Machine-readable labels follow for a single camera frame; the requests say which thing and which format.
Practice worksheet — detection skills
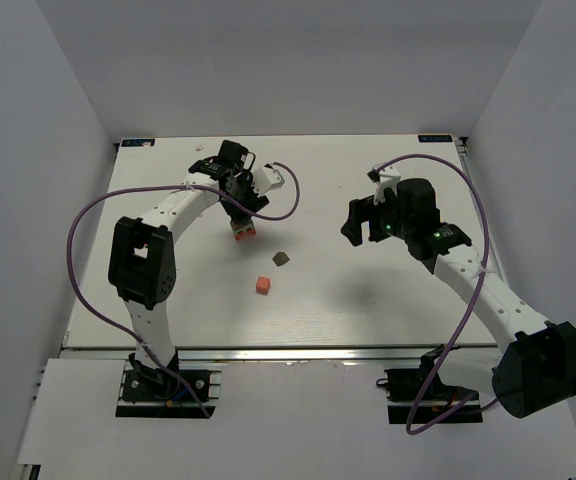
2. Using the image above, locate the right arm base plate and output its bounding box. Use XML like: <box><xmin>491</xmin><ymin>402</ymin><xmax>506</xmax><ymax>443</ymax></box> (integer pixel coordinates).
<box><xmin>375</xmin><ymin>368</ymin><xmax>483</xmax><ymax>425</ymax></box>

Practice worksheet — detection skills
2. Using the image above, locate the aluminium table edge rail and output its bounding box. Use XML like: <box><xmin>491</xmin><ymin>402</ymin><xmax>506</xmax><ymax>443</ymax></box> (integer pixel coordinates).
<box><xmin>59</xmin><ymin>344</ymin><xmax>497</xmax><ymax>362</ymax></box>

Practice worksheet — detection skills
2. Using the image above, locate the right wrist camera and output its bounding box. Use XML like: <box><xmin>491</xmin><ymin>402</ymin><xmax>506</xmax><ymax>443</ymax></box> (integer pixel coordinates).
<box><xmin>367</xmin><ymin>164</ymin><xmax>401</xmax><ymax>205</ymax></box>

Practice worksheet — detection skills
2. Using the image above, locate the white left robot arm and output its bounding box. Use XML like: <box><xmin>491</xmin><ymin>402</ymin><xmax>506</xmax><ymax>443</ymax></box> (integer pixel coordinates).
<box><xmin>108</xmin><ymin>140</ymin><xmax>284</xmax><ymax>398</ymax></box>

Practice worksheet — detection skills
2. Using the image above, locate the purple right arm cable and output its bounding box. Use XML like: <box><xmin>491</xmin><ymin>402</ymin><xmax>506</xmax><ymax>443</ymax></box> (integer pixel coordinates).
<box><xmin>375</xmin><ymin>153</ymin><xmax>499</xmax><ymax>436</ymax></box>

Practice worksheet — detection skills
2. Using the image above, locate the brown wood block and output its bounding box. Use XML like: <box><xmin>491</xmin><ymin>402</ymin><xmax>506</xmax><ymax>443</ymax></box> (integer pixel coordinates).
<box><xmin>230</xmin><ymin>216</ymin><xmax>254</xmax><ymax>229</ymax></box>

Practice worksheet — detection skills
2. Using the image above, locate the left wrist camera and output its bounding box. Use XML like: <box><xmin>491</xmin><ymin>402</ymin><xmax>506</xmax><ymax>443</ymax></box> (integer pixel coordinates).
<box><xmin>251</xmin><ymin>164</ymin><xmax>285</xmax><ymax>197</ymax></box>

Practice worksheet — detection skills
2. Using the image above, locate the olive roof wood block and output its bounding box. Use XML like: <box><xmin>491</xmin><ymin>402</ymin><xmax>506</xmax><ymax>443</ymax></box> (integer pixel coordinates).
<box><xmin>272</xmin><ymin>251</ymin><xmax>290</xmax><ymax>267</ymax></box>

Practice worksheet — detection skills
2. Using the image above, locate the salmon cube wood block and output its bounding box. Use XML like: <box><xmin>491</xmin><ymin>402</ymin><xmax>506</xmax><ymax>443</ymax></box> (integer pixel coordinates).
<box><xmin>255</xmin><ymin>276</ymin><xmax>271</xmax><ymax>295</ymax></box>

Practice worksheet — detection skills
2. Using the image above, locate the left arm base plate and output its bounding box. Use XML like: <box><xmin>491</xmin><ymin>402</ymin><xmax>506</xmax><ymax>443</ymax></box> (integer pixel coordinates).
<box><xmin>115</xmin><ymin>364</ymin><xmax>222</xmax><ymax>420</ymax></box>

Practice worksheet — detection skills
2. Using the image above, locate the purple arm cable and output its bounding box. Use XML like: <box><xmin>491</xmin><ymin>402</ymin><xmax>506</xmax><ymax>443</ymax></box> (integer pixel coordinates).
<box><xmin>66</xmin><ymin>160</ymin><xmax>302</xmax><ymax>419</ymax></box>
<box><xmin>375</xmin><ymin>153</ymin><xmax>499</xmax><ymax>436</ymax></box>

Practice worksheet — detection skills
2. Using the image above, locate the blue label left corner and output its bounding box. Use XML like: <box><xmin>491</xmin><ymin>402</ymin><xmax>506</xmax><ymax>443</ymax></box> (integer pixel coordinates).
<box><xmin>120</xmin><ymin>138</ymin><xmax>155</xmax><ymax>148</ymax></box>

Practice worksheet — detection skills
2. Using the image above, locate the green rectangular wood block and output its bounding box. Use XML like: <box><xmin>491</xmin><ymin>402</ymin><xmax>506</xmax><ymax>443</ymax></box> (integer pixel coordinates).
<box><xmin>233</xmin><ymin>223</ymin><xmax>256</xmax><ymax>237</ymax></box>

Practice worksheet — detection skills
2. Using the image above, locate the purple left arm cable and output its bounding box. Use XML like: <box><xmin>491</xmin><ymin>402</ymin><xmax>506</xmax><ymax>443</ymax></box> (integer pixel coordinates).
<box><xmin>66</xmin><ymin>160</ymin><xmax>302</xmax><ymax>419</ymax></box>

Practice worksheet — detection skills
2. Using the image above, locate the right side aluminium rail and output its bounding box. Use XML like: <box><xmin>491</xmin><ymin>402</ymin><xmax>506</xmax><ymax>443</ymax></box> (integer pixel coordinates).
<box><xmin>455</xmin><ymin>135</ymin><xmax>514</xmax><ymax>301</ymax></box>

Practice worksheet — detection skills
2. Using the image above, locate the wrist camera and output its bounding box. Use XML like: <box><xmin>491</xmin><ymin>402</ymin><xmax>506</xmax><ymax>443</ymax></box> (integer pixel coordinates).
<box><xmin>251</xmin><ymin>164</ymin><xmax>285</xmax><ymax>197</ymax></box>
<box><xmin>367</xmin><ymin>164</ymin><xmax>401</xmax><ymax>205</ymax></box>

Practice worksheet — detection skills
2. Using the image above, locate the blue label corner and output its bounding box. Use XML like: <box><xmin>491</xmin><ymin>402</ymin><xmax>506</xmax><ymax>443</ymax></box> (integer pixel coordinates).
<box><xmin>417</xmin><ymin>134</ymin><xmax>453</xmax><ymax>143</ymax></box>
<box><xmin>120</xmin><ymin>138</ymin><xmax>155</xmax><ymax>148</ymax></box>

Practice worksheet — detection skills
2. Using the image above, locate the blue label right corner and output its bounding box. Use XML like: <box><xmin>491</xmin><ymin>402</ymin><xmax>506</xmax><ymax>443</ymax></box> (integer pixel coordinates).
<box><xmin>417</xmin><ymin>134</ymin><xmax>453</xmax><ymax>143</ymax></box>

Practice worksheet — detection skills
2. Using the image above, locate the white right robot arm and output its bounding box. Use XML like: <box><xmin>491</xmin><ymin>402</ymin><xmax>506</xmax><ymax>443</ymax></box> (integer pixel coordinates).
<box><xmin>341</xmin><ymin>178</ymin><xmax>576</xmax><ymax>418</ymax></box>

